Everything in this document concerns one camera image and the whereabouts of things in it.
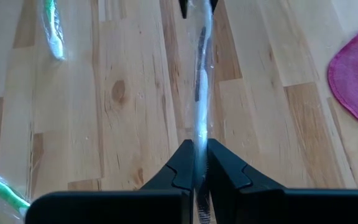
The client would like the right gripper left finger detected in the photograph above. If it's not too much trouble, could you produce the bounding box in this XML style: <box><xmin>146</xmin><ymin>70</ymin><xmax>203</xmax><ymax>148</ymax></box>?
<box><xmin>140</xmin><ymin>139</ymin><xmax>196</xmax><ymax>224</ymax></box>

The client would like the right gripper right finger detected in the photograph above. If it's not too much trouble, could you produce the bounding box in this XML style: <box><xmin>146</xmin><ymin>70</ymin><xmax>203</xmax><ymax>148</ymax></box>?
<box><xmin>208</xmin><ymin>138</ymin><xmax>288</xmax><ymax>224</ymax></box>

